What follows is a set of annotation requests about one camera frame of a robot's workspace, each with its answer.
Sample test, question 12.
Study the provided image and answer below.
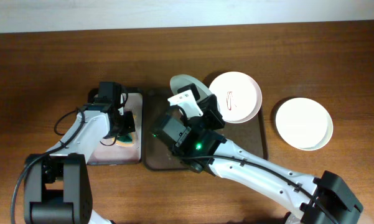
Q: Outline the green and yellow sponge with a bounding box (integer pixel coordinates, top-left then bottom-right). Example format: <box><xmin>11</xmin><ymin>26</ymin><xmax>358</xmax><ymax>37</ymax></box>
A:
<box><xmin>116</xmin><ymin>132</ymin><xmax>136</xmax><ymax>147</ymax></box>

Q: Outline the pale green plate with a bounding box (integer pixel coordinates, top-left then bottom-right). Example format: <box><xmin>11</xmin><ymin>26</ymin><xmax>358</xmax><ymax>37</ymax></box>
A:
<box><xmin>170</xmin><ymin>75</ymin><xmax>218</xmax><ymax>115</ymax></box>

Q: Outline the pale pink plate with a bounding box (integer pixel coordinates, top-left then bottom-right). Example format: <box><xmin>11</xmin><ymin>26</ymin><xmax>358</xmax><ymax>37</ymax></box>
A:
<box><xmin>209</xmin><ymin>72</ymin><xmax>263</xmax><ymax>124</ymax></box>

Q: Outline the cream white plate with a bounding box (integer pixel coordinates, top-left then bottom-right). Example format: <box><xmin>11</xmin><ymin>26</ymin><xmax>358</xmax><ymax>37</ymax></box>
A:
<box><xmin>275</xmin><ymin>98</ymin><xmax>334</xmax><ymax>151</ymax></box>

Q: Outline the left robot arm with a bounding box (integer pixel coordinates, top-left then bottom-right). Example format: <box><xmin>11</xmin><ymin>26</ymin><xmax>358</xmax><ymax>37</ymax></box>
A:
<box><xmin>16</xmin><ymin>82</ymin><xmax>135</xmax><ymax>223</ymax></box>

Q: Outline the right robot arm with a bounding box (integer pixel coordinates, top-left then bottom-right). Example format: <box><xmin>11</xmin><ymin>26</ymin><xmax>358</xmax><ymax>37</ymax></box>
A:
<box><xmin>151</xmin><ymin>83</ymin><xmax>363</xmax><ymax>223</ymax></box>

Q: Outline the large brown serving tray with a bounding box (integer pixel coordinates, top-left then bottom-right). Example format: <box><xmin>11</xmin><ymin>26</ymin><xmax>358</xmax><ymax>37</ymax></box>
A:
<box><xmin>142</xmin><ymin>88</ymin><xmax>268</xmax><ymax>171</ymax></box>

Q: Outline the small black sponge tray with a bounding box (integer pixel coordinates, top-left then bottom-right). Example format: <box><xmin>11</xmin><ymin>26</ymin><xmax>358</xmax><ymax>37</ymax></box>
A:
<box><xmin>88</xmin><ymin>88</ymin><xmax>143</xmax><ymax>166</ymax></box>

